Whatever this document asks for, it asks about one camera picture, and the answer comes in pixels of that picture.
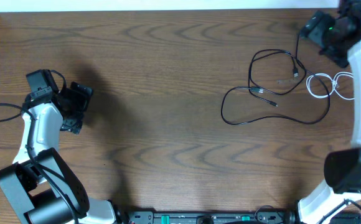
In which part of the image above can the white USB cable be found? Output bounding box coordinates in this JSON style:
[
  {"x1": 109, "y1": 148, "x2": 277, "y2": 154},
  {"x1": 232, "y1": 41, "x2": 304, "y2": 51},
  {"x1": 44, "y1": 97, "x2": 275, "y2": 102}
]
[{"x1": 306, "y1": 72, "x2": 355, "y2": 101}]

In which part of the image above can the black USB cable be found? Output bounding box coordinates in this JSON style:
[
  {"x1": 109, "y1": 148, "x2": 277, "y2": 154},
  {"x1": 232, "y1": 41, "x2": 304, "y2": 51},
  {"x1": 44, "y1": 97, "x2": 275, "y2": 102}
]
[
  {"x1": 248, "y1": 49, "x2": 307, "y2": 108},
  {"x1": 220, "y1": 32, "x2": 331, "y2": 126}
]

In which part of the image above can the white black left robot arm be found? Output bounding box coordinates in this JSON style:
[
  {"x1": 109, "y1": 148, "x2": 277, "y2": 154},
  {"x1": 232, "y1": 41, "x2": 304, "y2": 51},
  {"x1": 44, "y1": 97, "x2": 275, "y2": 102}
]
[{"x1": 0, "y1": 84, "x2": 117, "y2": 223}]

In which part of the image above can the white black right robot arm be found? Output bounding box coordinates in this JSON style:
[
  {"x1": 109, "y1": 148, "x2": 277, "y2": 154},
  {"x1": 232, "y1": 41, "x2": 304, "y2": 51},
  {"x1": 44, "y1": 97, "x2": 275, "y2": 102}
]
[{"x1": 285, "y1": 0, "x2": 361, "y2": 223}]

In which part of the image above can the black left camera cable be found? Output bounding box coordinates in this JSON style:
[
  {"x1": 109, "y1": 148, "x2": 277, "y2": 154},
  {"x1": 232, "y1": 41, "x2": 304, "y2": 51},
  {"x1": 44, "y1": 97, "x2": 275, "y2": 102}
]
[{"x1": 0, "y1": 102, "x2": 82, "y2": 224}]

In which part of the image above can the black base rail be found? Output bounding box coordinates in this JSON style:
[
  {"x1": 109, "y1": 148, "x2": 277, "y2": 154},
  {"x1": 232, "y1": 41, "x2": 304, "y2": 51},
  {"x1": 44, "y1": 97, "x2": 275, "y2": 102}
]
[{"x1": 122, "y1": 210, "x2": 298, "y2": 224}]

